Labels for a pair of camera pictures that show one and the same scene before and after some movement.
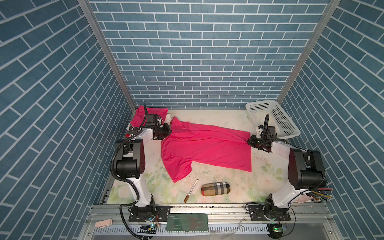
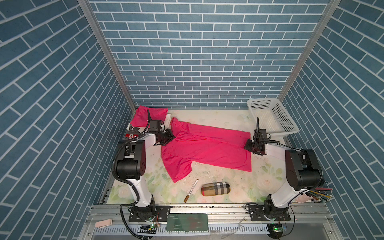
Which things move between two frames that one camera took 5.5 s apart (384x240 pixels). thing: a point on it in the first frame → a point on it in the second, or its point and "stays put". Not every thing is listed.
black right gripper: x=251 y=141 → x=247 y=146
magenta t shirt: x=206 y=144 stays put
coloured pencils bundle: x=321 y=194 stays put
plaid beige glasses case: x=215 y=189 stays put
